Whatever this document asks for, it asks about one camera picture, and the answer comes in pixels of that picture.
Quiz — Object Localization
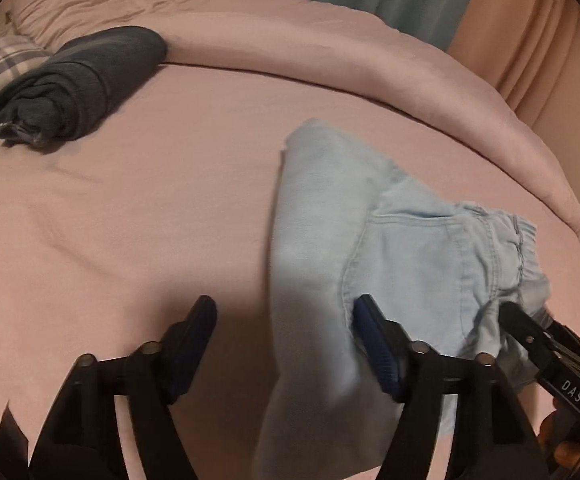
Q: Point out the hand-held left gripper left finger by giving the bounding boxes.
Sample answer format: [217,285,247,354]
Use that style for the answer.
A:
[30,295,219,480]

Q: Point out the person's right hand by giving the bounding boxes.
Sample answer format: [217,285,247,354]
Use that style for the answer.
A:
[540,410,580,472]

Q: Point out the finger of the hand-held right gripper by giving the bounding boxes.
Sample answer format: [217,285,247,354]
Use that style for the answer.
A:
[539,311,580,369]
[499,302,554,377]

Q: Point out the pink bed sheet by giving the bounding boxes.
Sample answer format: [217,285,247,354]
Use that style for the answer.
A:
[0,62,580,480]

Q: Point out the light blue pants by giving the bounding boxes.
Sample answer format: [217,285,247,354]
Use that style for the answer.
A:
[252,119,553,476]

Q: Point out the pink duvet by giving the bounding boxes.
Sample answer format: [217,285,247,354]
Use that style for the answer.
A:
[10,0,580,238]

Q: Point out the pink curtain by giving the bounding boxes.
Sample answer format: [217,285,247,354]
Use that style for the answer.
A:
[205,0,580,161]

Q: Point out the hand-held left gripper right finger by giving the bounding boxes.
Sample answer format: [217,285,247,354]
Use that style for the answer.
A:
[352,294,546,480]

